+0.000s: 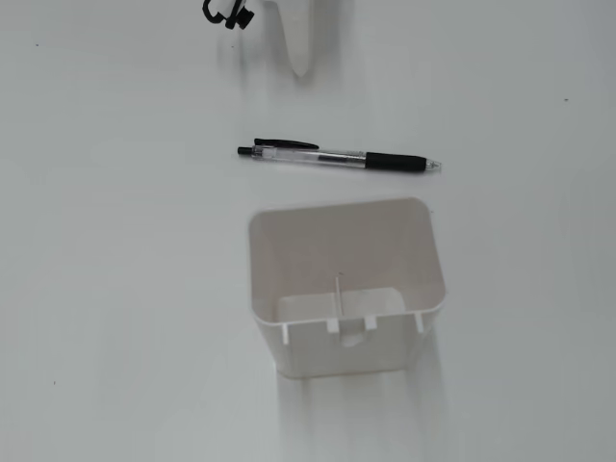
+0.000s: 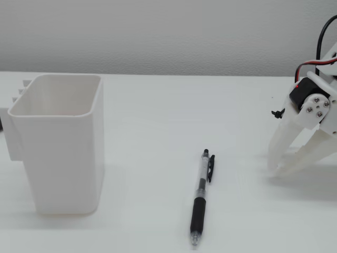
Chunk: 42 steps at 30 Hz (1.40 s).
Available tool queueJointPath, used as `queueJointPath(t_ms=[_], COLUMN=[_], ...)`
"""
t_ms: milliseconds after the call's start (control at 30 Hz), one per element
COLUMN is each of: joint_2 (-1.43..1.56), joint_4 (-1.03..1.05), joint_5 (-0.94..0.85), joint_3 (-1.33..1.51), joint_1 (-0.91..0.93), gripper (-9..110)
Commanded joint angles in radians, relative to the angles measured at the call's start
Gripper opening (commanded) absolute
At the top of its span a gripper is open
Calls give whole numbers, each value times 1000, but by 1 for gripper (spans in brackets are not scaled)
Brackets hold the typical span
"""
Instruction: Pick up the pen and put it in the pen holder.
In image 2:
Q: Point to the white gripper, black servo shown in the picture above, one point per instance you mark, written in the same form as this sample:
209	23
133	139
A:
315	107

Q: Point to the black and clear retractable pen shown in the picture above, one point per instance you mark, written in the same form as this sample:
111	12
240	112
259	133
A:
198	210

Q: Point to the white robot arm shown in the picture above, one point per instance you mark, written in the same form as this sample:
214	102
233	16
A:
330	60

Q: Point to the white plastic pen holder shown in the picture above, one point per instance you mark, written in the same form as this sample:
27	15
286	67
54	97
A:
58	163

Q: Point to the black zip tie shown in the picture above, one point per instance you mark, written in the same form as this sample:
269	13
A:
277	114

